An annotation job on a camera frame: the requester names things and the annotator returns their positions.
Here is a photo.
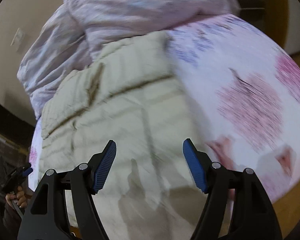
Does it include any cream quilted down jacket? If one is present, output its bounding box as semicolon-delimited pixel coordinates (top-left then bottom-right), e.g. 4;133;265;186
37;31;236;240

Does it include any person's left hand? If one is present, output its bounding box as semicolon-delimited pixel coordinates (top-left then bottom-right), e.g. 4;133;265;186
5;186;28;209

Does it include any dark bedside furniture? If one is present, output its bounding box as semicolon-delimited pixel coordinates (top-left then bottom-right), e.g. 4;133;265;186
0;104;34;203

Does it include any pink floral bed sheet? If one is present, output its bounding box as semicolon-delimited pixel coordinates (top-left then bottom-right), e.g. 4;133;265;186
29;14;300;202

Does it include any lavender floral duvet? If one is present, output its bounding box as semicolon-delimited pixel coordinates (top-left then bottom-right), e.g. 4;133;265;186
17;0;240;118

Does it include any white wall socket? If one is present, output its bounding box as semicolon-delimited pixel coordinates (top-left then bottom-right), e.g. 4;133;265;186
11;28;25;47

